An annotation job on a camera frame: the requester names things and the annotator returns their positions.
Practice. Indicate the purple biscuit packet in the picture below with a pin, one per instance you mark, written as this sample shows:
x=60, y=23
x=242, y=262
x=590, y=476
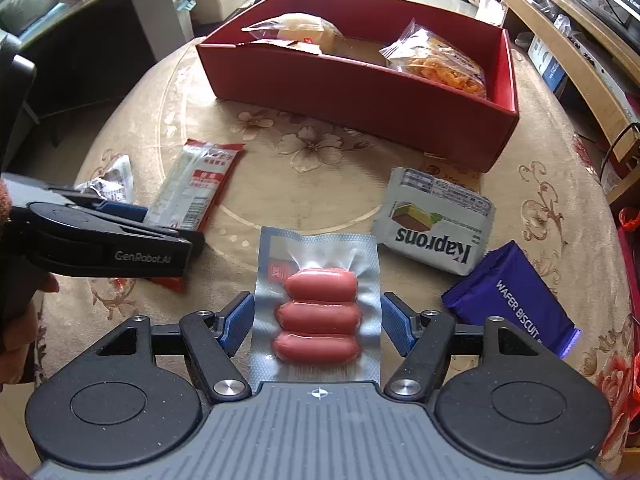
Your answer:
x=510, y=295

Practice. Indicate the red and white long packet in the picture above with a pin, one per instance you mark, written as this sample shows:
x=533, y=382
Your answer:
x=200, y=185

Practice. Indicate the wooden television cabinet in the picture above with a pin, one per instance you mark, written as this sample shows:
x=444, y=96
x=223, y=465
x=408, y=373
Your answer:
x=575, y=65

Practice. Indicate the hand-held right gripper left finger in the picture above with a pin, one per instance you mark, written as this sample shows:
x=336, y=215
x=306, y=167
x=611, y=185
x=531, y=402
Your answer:
x=237, y=322

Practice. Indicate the red cardboard box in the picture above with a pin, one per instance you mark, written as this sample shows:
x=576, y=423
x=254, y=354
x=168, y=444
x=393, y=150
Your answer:
x=350, y=95

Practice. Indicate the orange plastic bag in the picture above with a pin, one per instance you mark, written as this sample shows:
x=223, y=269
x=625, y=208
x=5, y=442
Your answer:
x=631, y=220

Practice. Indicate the clear bread packet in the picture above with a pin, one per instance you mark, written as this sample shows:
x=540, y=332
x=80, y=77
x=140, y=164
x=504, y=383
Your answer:
x=300, y=25

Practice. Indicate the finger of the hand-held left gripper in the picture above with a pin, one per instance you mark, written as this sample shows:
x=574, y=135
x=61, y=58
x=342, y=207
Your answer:
x=122, y=209
x=125, y=227

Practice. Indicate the silver media player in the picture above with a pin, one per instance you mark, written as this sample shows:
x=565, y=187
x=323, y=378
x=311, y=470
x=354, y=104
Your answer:
x=617, y=91

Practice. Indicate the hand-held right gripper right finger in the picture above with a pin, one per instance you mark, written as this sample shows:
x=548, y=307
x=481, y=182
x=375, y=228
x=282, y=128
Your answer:
x=397, y=322

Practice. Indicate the person's left hand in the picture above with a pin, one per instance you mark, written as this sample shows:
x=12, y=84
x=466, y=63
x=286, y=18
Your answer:
x=20, y=355

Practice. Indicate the small silver packet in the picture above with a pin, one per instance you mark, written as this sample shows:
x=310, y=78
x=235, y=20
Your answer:
x=112, y=180

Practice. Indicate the clear packet of yellow crisps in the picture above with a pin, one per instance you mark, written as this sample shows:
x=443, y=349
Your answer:
x=435, y=62

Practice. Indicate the white bag with blue print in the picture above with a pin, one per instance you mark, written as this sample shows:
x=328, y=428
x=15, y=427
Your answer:
x=182, y=5

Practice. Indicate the vacuum sausage packet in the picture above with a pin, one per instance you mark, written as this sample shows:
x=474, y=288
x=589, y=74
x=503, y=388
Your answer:
x=320, y=310

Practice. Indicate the dark long coffee table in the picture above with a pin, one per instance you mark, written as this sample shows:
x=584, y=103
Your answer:
x=100, y=10

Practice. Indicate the grey wafer packet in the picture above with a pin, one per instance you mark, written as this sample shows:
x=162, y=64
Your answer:
x=430, y=230

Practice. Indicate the white crumpled bag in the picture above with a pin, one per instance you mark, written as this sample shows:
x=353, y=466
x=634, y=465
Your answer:
x=490, y=7

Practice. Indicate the blue and white box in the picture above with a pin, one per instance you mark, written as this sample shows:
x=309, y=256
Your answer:
x=545, y=60

